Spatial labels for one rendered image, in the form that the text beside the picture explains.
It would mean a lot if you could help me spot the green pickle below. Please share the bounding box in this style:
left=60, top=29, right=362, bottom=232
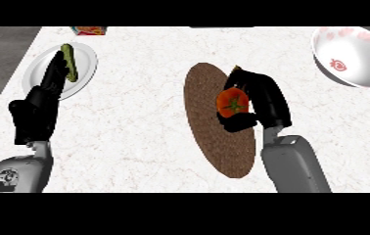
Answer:
left=59, top=43, right=79, bottom=83

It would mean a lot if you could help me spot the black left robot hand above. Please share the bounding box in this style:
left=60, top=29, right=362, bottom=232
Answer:
left=7, top=50, right=72, bottom=146

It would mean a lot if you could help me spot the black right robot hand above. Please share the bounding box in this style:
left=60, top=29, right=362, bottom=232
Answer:
left=215, top=65, right=293, bottom=133

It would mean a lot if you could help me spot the white bowl with strawberry print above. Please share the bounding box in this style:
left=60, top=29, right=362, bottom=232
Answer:
left=309, top=26, right=370, bottom=89

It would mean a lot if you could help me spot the red and yellow box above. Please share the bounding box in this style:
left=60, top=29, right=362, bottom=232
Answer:
left=71, top=26, right=109, bottom=36

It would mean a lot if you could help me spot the white round plate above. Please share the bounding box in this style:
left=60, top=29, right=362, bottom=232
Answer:
left=22, top=42, right=100, bottom=102

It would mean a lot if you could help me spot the red tomato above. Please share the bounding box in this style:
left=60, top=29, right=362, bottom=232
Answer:
left=215, top=87, right=252, bottom=118

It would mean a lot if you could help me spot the brown round woven placemat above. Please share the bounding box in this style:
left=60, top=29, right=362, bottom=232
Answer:
left=183, top=62, right=258, bottom=179

